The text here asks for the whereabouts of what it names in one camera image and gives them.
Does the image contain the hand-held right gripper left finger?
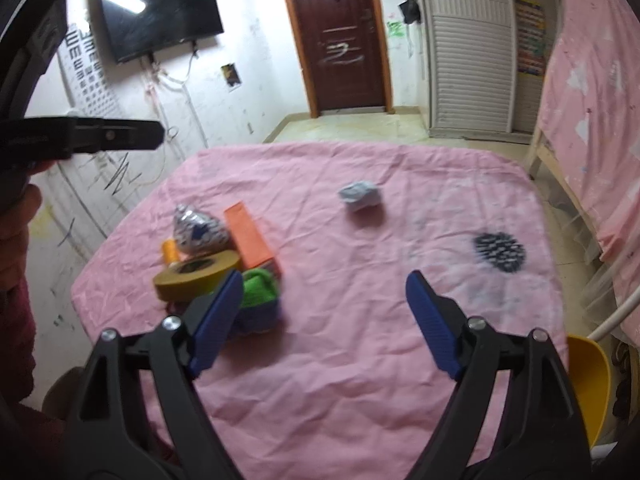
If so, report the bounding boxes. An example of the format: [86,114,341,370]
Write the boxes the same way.
[62,269,244,480]

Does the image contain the wooden bed frame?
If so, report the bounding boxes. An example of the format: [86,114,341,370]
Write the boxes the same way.
[522,125,601,241]

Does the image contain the yellow tape roll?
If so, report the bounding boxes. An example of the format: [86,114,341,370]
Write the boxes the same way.
[152,251,242,303]

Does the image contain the white cartoon printed plastic bag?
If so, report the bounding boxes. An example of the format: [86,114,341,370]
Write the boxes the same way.
[173,204,231,255]

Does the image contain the dark brown wooden door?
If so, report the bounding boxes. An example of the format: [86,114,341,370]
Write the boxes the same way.
[275,0,396,117]

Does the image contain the green cloth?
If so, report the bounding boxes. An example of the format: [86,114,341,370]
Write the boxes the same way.
[241,269,280,308]

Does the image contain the white louvered wardrobe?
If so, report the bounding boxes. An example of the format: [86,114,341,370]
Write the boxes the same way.
[410,0,563,136]

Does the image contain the pink printed curtain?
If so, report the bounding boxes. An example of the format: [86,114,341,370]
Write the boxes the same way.
[537,0,640,321]

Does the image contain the eye chart wall poster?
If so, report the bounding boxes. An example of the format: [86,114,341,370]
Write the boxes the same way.
[57,24,123,121]

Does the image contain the person's left hand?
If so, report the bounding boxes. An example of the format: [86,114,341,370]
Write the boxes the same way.
[0,182,45,286]

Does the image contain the blue cloth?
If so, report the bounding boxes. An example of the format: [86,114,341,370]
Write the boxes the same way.
[230,302,282,337]

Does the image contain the pink tablecloth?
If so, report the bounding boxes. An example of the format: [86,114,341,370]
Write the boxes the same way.
[70,141,571,480]

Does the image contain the grey paper ball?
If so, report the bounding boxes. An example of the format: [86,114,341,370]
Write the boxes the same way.
[338,180,381,212]

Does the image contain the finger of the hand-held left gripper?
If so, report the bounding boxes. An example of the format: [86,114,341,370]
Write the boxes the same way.
[0,0,68,111]
[0,116,166,161]

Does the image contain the long orange box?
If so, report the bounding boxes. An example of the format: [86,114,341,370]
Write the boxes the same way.
[223,202,282,275]

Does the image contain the person's dark red clothing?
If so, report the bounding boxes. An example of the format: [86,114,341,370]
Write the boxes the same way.
[0,275,88,480]

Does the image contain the black wall television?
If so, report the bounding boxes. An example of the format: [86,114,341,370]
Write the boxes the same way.
[97,0,225,65]

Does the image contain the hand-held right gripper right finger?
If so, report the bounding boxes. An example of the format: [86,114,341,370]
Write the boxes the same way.
[405,270,593,480]

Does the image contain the colourful grid poster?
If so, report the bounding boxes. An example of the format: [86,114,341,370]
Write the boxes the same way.
[515,0,548,78]

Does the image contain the white metal chair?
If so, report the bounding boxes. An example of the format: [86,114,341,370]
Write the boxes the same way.
[585,287,640,343]

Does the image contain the broken wall socket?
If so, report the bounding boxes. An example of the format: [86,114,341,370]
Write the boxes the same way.
[221,63,243,92]

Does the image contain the yellow chair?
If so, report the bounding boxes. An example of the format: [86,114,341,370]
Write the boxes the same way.
[566,335,612,448]

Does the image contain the hanging wall cables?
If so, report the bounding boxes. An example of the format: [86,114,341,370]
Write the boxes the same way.
[142,52,201,138]

